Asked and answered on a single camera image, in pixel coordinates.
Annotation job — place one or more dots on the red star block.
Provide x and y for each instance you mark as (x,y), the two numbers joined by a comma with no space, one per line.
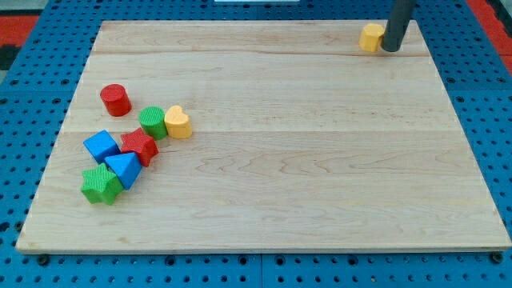
(143,145)

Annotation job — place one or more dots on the yellow hexagon block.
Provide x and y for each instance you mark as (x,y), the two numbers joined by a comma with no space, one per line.
(371,37)

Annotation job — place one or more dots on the blue triangle block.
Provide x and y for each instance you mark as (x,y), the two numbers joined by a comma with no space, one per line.
(126,166)

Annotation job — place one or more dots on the yellow heart block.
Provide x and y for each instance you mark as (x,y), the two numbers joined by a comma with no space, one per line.
(177,123)

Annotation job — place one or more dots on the green cylinder block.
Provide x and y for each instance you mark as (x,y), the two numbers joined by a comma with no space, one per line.
(151,120)

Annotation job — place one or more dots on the red cylinder block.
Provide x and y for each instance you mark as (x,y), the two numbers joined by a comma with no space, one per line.
(115,100)

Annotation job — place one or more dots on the grey cylindrical robot arm rod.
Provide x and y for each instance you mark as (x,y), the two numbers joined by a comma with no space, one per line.
(397,24)

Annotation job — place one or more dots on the green star block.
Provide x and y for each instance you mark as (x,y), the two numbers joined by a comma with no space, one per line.
(101,185)

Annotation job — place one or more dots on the blue cube block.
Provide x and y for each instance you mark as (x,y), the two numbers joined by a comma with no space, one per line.
(101,145)

